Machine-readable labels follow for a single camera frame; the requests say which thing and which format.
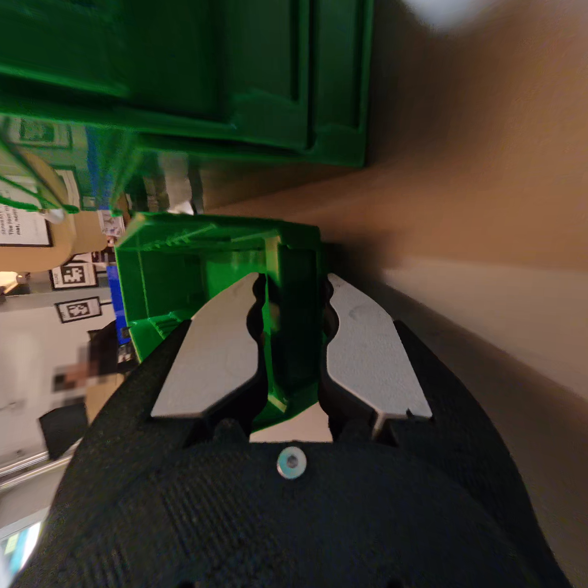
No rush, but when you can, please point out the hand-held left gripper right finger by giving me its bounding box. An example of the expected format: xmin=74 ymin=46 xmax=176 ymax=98
xmin=321 ymin=273 xmax=434 ymax=421

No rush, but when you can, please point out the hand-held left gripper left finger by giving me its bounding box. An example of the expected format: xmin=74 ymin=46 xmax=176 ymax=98
xmin=150 ymin=272 xmax=269 ymax=419

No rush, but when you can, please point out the blue storage bin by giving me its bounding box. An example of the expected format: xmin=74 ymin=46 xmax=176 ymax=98
xmin=106 ymin=264 xmax=134 ymax=346

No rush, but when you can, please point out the fiducial marker sign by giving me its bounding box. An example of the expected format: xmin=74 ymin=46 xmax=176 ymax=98
xmin=49 ymin=262 xmax=99 ymax=291

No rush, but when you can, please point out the instruction sheet on clipboard stand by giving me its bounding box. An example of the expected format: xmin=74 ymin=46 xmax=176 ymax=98
xmin=0 ymin=152 xmax=111 ymax=273

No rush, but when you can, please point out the instruction poster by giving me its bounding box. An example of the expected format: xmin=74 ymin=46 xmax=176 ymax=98
xmin=0 ymin=177 xmax=53 ymax=249

